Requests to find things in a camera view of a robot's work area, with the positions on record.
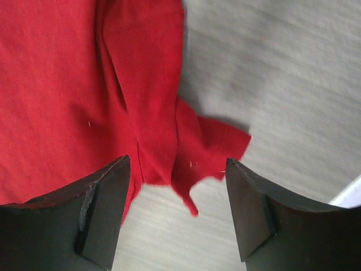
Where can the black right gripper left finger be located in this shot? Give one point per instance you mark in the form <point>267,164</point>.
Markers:
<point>72,228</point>

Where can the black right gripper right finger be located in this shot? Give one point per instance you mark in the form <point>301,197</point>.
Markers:
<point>277,229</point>

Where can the red t-shirt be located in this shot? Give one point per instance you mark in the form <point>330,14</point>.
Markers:
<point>85,82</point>

